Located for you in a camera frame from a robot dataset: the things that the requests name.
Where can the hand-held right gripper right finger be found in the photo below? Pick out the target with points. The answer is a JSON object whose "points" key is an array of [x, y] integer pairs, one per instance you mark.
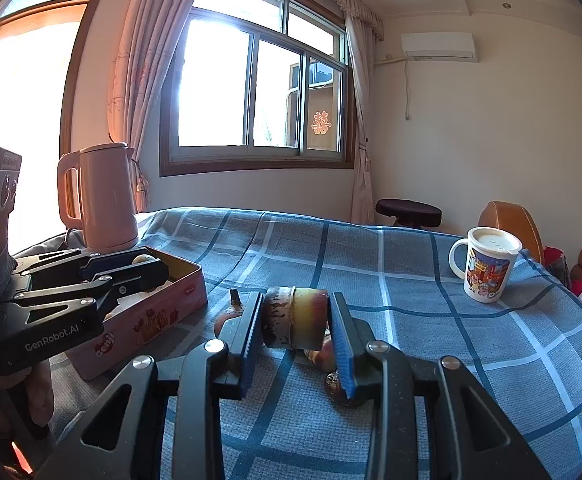
{"points": [[345, 355]]}

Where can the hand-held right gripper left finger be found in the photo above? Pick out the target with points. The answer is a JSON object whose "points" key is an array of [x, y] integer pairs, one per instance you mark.
{"points": [[248, 355]]}

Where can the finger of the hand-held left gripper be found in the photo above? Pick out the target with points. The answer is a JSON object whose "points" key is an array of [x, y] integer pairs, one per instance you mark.
{"points": [[106, 261], [141, 277]]}

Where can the purple passion fruit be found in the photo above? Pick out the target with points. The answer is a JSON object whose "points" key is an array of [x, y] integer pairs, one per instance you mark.
{"points": [[226, 320]]}

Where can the pink rectangular tin box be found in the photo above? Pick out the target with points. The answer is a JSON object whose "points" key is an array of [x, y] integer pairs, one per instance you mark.
{"points": [[146, 330]]}

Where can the sugarcane piece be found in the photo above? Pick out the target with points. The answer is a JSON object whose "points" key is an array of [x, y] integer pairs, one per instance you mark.
{"points": [[296, 317]]}

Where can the person's left hand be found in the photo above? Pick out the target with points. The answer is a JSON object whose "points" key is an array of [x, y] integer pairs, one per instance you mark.
{"points": [[40, 392]]}

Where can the pink electric kettle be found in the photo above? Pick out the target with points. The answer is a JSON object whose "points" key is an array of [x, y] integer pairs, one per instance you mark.
{"points": [[106, 195]]}

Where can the blue plaid tablecloth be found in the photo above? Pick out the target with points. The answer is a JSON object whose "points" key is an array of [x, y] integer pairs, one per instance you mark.
{"points": [[371, 270]]}

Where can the dark round stool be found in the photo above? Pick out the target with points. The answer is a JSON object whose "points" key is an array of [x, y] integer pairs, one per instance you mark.
{"points": [[406, 210]]}

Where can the white printed mug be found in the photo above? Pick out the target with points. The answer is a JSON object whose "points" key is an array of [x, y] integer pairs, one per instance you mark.
{"points": [[486, 275]]}

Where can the white mug lid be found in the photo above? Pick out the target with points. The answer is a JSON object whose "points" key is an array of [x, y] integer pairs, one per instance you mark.
{"points": [[493, 240]]}

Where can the wide pink curtain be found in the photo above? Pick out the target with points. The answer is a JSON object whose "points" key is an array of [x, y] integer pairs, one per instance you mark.
{"points": [[141, 60]]}

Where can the brown leather armchair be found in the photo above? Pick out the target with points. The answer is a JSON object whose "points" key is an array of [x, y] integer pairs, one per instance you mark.
{"points": [[506, 220]]}

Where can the brown framed window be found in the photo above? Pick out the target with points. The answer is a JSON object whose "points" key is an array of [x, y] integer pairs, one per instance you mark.
{"points": [[252, 85]]}

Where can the red cloth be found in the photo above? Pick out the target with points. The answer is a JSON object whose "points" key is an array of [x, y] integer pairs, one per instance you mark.
{"points": [[555, 265]]}

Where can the red window sticker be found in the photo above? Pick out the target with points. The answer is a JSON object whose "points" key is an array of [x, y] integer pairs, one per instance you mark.
{"points": [[320, 122]]}

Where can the narrow pink curtain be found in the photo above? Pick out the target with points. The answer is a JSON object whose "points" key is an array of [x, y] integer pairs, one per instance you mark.
{"points": [[361, 110]]}

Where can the white air conditioner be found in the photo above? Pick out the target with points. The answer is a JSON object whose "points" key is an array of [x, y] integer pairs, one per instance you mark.
{"points": [[438, 45]]}

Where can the pink curtain valance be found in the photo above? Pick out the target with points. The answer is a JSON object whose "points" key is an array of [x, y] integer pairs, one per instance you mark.
{"points": [[356, 10]]}

